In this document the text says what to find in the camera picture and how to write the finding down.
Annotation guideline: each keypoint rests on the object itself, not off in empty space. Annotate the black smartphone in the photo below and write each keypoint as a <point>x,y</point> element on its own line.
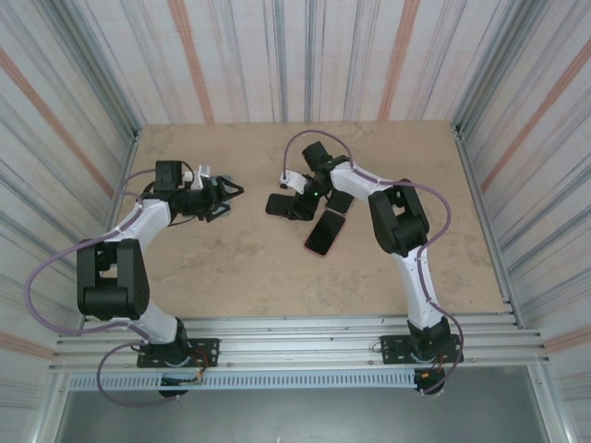
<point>325,233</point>
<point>341,202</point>
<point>277,204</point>

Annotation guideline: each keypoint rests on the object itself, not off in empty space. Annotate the black phone red edge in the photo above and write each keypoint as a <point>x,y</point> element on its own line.
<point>318,254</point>

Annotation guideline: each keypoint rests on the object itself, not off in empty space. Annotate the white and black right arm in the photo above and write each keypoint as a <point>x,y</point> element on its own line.
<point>397,221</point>

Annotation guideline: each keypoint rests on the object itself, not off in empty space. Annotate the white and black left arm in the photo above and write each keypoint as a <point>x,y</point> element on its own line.
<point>111,277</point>

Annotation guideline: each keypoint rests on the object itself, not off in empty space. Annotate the small electronics board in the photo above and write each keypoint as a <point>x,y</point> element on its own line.
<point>180,379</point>

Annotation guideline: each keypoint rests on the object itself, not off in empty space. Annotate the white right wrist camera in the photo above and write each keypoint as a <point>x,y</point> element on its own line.
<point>291,177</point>

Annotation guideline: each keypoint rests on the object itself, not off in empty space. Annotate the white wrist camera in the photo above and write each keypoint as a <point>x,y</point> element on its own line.
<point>201,175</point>
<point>291,177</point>

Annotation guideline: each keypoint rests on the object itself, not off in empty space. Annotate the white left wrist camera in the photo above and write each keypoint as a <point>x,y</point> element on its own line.
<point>201,175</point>

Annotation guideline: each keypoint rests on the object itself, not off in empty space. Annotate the aluminium side rail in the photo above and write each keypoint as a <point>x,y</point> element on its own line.
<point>466,161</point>
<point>132,143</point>

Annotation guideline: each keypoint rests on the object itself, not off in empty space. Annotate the aluminium rail frame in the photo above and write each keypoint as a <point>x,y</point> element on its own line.
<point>300,341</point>

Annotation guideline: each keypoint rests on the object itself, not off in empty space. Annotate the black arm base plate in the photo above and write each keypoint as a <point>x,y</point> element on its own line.
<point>208,353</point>
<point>392,350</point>

